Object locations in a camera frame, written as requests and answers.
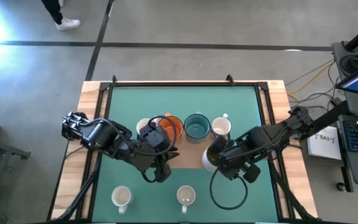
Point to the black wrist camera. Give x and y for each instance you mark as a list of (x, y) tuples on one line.
[(219, 146), (155, 133)]

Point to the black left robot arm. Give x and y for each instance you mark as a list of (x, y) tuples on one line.
[(99, 135)]

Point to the person's white shoe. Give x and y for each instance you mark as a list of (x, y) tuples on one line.
[(68, 24)]

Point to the white mug blue flower print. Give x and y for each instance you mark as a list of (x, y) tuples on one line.
[(121, 196)]

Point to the white mug grey geometric pattern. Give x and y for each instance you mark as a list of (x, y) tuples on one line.
[(186, 195)]

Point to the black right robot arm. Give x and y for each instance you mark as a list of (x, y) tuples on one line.
[(275, 137)]

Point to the black metal table frame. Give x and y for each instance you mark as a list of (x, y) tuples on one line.
[(182, 84)]

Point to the white mug black adventure text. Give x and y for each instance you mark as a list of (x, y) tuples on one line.
[(207, 161)]

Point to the teal enamel mug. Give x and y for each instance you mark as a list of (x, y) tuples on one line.
[(197, 128)]

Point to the orange mug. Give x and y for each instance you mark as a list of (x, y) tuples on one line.
[(172, 124)]

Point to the wooden shelf riser black legs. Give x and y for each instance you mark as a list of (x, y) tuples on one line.
[(191, 155)]

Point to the black caster wheel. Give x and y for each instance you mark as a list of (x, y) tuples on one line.
[(341, 186)]

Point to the white paper sheet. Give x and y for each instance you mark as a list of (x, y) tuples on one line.
[(323, 146)]

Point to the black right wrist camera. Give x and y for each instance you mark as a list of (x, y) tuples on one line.
[(219, 146)]

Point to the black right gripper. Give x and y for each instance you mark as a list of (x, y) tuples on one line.
[(233, 158)]

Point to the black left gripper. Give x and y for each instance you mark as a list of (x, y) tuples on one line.
[(152, 154)]

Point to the black clamp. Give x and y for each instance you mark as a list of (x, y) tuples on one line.
[(114, 79), (230, 79)]

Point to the white mug blue rim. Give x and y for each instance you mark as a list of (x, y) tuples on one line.
[(141, 124)]

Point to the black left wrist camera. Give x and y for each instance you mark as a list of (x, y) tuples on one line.
[(155, 133)]

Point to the green table mat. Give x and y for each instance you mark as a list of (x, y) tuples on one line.
[(166, 99)]

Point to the white mug blue leaf print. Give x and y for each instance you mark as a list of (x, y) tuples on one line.
[(221, 126)]

